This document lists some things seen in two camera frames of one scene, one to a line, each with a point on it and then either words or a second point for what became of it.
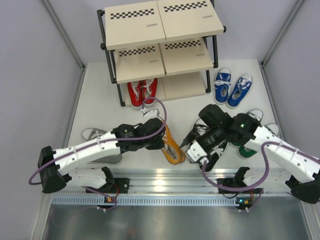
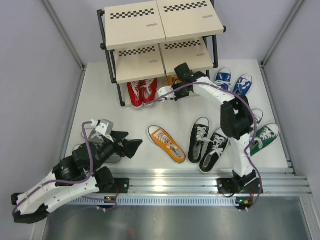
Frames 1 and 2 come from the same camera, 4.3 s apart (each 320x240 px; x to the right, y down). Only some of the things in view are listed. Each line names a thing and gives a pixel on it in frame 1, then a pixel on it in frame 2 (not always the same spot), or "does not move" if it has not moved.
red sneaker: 150,86 does not move
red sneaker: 136,92 does not move
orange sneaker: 171,152 to 172,80
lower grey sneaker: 110,160 does not move
